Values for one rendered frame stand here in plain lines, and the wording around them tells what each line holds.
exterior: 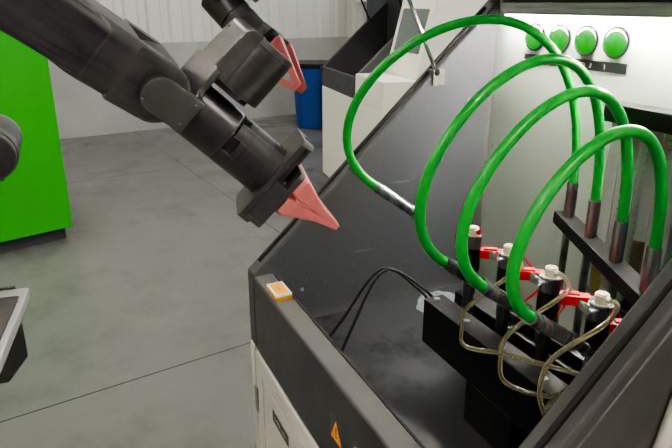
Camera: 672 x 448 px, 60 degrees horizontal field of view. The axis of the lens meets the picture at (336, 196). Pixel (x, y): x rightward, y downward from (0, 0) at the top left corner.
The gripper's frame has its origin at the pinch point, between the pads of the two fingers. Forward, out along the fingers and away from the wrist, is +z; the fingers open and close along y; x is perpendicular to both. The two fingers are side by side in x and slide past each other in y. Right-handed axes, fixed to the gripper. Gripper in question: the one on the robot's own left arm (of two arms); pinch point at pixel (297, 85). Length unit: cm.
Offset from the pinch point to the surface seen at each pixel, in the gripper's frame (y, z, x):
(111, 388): 116, 10, 145
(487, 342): -7.5, 47.3, 3.8
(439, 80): 28.1, 12.9, -19.0
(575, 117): 6.4, 33.0, -28.6
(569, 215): 10.1, 45.2, -18.2
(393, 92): 275, -16, -16
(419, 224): -17.1, 27.3, -1.3
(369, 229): 26.8, 25.7, 11.3
